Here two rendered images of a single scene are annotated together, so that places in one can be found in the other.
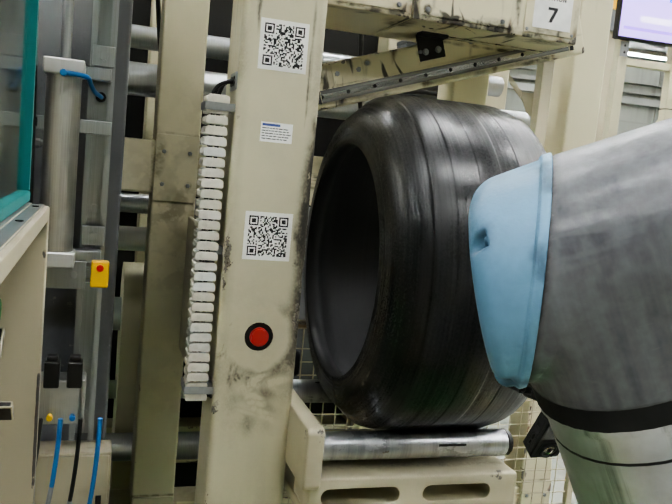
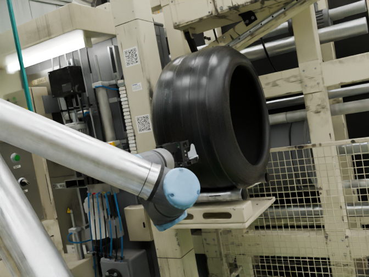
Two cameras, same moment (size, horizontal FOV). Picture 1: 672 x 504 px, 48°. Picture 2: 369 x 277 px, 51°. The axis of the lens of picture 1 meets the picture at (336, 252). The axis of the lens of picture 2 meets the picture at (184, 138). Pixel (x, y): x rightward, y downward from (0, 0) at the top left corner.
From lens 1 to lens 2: 1.25 m
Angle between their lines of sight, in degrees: 48
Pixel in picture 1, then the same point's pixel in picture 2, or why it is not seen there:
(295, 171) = (145, 98)
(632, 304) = not seen: outside the picture
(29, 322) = (40, 160)
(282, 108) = (136, 77)
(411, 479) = (196, 210)
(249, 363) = not seen: hidden behind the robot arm
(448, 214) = (158, 102)
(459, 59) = (264, 17)
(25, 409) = (45, 183)
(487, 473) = (228, 207)
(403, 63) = (239, 31)
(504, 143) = (191, 65)
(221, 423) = not seen: hidden behind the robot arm
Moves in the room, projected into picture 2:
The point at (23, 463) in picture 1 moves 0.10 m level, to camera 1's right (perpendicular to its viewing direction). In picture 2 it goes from (48, 198) to (58, 199)
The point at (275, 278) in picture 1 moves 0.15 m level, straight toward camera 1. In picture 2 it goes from (149, 138) to (122, 144)
